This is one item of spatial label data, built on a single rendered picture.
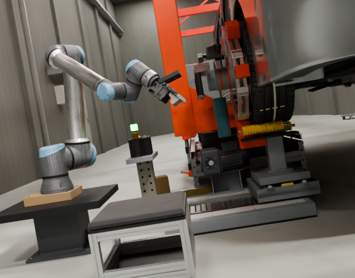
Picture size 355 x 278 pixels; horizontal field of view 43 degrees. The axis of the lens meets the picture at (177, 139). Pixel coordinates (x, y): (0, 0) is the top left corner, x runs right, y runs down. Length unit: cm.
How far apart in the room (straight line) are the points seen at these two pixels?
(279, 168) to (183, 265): 139
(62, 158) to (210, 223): 92
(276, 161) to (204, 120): 69
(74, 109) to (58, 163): 34
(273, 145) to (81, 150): 117
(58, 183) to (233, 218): 100
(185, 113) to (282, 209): 112
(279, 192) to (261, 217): 22
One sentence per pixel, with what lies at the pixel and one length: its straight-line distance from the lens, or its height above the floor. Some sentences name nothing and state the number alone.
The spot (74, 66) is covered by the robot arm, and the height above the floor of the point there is 101.
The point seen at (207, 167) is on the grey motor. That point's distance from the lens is 311.
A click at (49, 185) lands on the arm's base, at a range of 268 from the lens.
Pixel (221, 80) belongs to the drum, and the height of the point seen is 83.
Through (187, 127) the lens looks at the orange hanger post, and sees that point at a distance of 330.
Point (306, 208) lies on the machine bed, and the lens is 260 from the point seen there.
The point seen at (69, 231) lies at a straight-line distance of 266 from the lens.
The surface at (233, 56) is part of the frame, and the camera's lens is 263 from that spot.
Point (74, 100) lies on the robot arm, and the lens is 277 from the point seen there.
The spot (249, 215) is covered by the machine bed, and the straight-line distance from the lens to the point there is 255.
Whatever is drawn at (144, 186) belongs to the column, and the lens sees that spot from 306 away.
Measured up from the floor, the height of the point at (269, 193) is 14.
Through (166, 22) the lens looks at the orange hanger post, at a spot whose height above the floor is 134.
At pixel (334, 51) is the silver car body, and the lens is 198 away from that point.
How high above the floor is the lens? 65
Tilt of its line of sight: 3 degrees down
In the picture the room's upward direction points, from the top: 9 degrees counter-clockwise
